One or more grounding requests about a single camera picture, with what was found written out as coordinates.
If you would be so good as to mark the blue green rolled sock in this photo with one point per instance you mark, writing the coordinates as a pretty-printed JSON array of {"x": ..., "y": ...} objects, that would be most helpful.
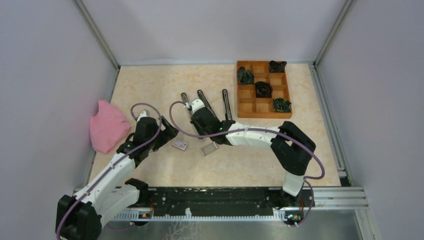
[{"x": 281, "y": 105}]

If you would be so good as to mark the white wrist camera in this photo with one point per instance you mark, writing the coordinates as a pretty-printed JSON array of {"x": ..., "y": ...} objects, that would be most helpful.
[
  {"x": 143, "y": 114},
  {"x": 195, "y": 105}
]

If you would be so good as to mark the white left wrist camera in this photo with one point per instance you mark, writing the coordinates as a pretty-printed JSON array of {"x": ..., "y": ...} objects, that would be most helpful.
[{"x": 143, "y": 114}]

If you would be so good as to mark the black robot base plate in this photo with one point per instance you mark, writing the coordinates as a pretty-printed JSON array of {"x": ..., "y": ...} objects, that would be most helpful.
[{"x": 222, "y": 203}]

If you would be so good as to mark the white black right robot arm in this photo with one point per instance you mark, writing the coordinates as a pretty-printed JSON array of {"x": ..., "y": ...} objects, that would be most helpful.
[{"x": 290, "y": 145}]

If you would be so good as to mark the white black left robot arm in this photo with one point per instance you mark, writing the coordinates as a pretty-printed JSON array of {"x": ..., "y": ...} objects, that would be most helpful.
[{"x": 83, "y": 215}]

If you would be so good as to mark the wooden compartment tray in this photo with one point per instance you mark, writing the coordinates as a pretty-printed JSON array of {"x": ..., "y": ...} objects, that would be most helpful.
[{"x": 248, "y": 106}]

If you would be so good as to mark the staple box tray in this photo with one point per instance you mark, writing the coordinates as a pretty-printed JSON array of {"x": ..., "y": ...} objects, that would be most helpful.
[{"x": 208, "y": 149}]

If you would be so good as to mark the pink cloth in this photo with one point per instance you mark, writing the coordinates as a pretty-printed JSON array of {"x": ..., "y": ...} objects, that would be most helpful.
[{"x": 108, "y": 127}]

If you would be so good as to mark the grey silver stapler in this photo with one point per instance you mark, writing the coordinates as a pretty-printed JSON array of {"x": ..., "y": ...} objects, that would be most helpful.
[{"x": 186, "y": 101}]

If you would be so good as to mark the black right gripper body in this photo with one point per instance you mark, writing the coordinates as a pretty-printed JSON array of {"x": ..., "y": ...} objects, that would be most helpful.
[{"x": 200, "y": 130}]

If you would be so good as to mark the dark rolled sock back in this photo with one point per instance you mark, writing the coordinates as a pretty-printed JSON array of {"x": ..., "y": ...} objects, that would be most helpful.
[{"x": 277, "y": 66}]

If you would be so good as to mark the red white staple box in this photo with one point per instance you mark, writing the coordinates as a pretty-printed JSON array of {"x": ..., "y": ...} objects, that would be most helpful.
[{"x": 180, "y": 144}]

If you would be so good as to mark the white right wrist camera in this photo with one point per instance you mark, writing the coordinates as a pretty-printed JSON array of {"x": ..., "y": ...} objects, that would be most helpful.
[{"x": 195, "y": 105}]

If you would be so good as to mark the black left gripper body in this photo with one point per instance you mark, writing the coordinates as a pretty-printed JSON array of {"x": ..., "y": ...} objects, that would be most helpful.
[{"x": 157, "y": 127}]

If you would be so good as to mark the black stapler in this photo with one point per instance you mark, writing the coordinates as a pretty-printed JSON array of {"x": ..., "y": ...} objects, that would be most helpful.
[
  {"x": 227, "y": 107},
  {"x": 203, "y": 98}
]

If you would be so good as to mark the green camouflage rolled sock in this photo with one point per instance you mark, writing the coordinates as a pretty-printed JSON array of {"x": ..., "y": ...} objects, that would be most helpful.
[{"x": 244, "y": 76}]

